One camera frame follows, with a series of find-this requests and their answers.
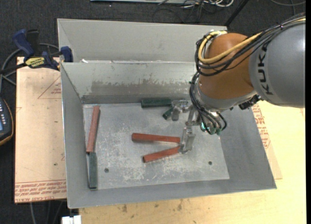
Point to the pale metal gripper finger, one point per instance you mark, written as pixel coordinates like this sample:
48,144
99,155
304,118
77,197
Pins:
184,143
191,143

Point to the dark green flat block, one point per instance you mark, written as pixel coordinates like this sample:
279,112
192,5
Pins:
167,114
93,172
155,103

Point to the red-brown flat block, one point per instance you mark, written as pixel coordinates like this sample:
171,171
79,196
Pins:
160,155
93,130
155,138

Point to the grey metal bin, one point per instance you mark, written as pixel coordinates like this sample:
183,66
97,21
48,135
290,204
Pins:
150,130

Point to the brown cardboard board red print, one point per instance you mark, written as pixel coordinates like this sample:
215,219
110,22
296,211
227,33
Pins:
39,130

